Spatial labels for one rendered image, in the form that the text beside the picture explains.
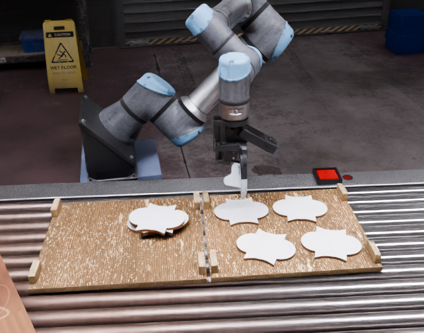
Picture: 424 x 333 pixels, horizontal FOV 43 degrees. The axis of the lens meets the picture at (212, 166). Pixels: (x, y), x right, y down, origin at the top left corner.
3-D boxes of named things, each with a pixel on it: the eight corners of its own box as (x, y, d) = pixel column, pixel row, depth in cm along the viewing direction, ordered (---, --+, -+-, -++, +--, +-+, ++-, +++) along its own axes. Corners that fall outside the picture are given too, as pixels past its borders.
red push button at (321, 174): (315, 173, 169) (315, 170, 168) (333, 172, 169) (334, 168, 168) (319, 183, 163) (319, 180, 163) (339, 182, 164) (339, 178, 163)
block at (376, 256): (365, 248, 133) (366, 239, 132) (372, 248, 133) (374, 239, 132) (373, 263, 128) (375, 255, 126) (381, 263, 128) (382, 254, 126)
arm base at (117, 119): (100, 106, 186) (119, 86, 184) (133, 134, 192) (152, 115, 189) (97, 122, 173) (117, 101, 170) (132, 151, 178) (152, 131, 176)
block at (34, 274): (34, 268, 128) (32, 259, 127) (42, 268, 128) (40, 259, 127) (28, 285, 123) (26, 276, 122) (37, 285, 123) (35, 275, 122)
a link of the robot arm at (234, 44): (240, 28, 137) (228, 40, 128) (270, 59, 139) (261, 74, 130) (220, 48, 142) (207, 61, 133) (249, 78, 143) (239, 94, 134)
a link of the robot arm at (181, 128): (152, 117, 186) (267, 0, 173) (183, 147, 189) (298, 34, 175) (146, 123, 175) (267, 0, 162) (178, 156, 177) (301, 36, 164)
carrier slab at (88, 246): (57, 208, 153) (55, 203, 152) (199, 201, 155) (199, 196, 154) (28, 294, 123) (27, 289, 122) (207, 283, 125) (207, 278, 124)
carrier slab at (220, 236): (201, 200, 155) (201, 195, 155) (340, 192, 158) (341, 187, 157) (211, 283, 125) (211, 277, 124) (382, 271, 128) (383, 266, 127)
